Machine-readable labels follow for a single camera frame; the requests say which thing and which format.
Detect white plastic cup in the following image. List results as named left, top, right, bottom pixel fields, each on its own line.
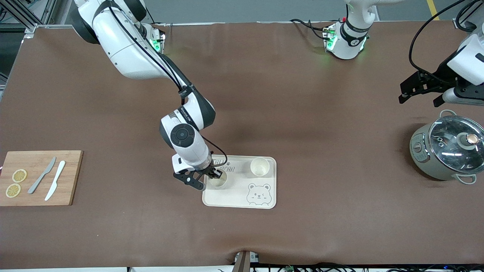
left=250, top=157, right=271, bottom=178
left=208, top=172, right=228, bottom=189

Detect cream tray with bear print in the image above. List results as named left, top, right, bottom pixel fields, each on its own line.
left=202, top=155, right=277, bottom=209

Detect glass pot lid with knob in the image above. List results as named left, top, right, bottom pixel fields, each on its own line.
left=428, top=116, right=484, bottom=175

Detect sage green electric cooking pot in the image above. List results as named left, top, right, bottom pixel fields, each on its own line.
left=410, top=110, right=484, bottom=185

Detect bamboo cutting board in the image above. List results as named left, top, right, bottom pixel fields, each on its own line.
left=0, top=150, right=84, bottom=207

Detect white plastic knife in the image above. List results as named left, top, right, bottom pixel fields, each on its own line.
left=45, top=161, right=66, bottom=201

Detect grey plastic knife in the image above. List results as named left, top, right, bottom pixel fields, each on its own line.
left=28, top=157, right=57, bottom=195

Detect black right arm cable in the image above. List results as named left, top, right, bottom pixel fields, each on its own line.
left=108, top=6, right=228, bottom=168

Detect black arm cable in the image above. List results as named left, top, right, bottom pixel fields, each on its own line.
left=408, top=0, right=484, bottom=82
left=108, top=6, right=228, bottom=168

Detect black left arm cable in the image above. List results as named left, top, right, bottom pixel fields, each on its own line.
left=408, top=0, right=484, bottom=82

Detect aluminium frame profile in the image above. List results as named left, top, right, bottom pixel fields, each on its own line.
left=0, top=0, right=72, bottom=36
left=453, top=0, right=484, bottom=32

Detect black left arm base cables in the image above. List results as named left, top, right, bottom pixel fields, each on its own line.
left=290, top=18, right=329, bottom=40

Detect silver table edge rail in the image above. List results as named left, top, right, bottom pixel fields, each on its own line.
left=23, top=22, right=343, bottom=29

